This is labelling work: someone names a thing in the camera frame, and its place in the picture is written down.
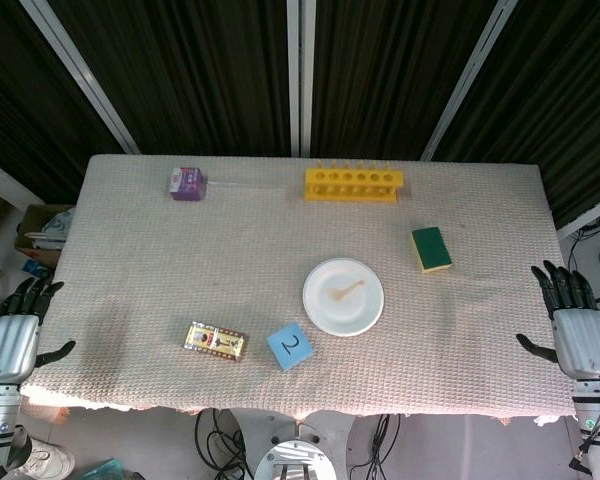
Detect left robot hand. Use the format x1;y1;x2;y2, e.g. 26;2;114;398
0;277;77;386

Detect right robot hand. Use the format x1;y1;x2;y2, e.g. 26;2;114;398
515;259;600;381

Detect green yellow sponge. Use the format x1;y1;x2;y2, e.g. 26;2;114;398
411;226;453;275

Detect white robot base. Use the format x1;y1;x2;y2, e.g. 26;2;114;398
228;407;355;480

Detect white plate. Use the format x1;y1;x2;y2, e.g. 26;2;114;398
301;257;385;337

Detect blue packet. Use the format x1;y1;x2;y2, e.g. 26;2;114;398
21;258;55;281

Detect cardboard box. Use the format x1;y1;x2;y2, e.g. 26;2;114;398
13;203;76;251

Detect teal plastic item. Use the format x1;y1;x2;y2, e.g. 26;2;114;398
73;458;130;480

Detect white waffle table cloth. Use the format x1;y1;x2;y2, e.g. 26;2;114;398
19;153;589;426

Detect gold snack packet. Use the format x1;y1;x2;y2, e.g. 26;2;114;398
182;320;250;363

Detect purple carton box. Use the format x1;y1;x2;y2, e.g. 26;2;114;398
168;166;209;203

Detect black curtain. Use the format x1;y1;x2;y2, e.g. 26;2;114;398
47;0;292;157
310;0;499;160
0;0;127;204
433;0;600;229

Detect yellow test tube rack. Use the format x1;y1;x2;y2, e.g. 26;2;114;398
303;159;407;204

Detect blue cube with number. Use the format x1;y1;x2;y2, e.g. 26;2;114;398
266;321;315;374

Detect black floor cables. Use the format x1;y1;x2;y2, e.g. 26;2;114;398
194;408;247;480
348;413;402;480

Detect slanted aluminium post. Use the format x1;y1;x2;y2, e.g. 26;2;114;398
18;0;142;155
419;0;520;161

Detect upright aluminium post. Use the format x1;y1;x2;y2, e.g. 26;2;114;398
286;0;317;157

